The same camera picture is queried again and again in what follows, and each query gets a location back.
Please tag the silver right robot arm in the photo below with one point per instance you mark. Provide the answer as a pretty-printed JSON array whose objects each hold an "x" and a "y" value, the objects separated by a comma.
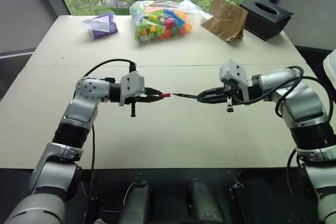
[{"x": 302, "y": 103}]

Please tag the purple tissue pack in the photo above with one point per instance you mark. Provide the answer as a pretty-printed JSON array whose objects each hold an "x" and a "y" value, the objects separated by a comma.
[{"x": 103, "y": 26}]

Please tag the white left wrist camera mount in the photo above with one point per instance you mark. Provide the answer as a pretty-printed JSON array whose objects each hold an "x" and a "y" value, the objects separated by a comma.
[{"x": 132, "y": 85}]

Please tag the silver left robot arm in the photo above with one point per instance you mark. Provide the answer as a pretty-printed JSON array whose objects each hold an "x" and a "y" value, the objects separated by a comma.
[{"x": 89, "y": 87}]

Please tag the black marker pen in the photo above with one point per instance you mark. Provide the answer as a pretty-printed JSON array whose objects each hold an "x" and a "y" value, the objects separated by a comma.
[{"x": 185, "y": 95}]

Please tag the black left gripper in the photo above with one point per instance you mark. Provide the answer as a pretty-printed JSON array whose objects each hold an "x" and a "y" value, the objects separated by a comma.
[{"x": 133, "y": 108}]

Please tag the small pink red block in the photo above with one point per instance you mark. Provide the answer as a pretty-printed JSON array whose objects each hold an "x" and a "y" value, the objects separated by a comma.
[{"x": 166, "y": 95}]

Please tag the plastic bag of colourful blocks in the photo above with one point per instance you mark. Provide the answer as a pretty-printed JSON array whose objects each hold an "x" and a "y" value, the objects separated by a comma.
[{"x": 162, "y": 23}]

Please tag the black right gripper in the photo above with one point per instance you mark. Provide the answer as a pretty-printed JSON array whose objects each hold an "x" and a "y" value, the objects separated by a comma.
[{"x": 231, "y": 95}]

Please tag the dark rounded shape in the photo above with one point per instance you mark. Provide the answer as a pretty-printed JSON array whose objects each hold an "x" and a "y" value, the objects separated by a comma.
[
  {"x": 139, "y": 203},
  {"x": 203, "y": 203}
]

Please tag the black tissue box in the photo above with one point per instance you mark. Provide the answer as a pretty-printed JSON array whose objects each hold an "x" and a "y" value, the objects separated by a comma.
[{"x": 265, "y": 19}]

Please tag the brown paper bag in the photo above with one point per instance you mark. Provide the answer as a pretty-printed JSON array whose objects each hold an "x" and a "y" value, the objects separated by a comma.
[{"x": 225, "y": 20}]

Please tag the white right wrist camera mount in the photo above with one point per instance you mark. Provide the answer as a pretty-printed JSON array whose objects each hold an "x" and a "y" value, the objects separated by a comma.
[{"x": 233, "y": 72}]

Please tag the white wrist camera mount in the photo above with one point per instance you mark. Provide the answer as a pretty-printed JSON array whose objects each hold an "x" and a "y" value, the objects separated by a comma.
[
  {"x": 132, "y": 85},
  {"x": 233, "y": 72}
]

